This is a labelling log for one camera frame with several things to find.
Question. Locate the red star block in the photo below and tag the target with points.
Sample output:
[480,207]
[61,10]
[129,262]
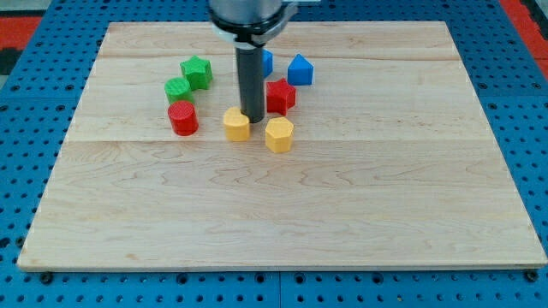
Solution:
[280,96]

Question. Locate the light wooden board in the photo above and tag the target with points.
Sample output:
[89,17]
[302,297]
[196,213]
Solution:
[393,165]

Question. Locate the blue triangle block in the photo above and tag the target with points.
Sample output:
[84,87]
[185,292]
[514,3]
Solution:
[300,71]

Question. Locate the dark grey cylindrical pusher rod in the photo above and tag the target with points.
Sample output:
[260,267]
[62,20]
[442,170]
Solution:
[249,64]

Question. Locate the blue cube block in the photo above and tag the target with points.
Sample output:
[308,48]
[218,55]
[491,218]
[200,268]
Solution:
[267,60]

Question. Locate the green star block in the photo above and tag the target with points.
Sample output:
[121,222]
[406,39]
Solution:
[198,72]

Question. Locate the red cylinder block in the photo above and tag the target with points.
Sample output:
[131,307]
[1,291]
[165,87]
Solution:
[183,118]

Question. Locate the green cylinder block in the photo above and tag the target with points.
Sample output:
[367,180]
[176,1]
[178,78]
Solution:
[178,89]

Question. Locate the yellow heart block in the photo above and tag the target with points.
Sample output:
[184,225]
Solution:
[236,125]

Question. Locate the yellow hexagon block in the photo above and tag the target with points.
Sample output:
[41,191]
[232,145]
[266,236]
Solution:
[279,134]

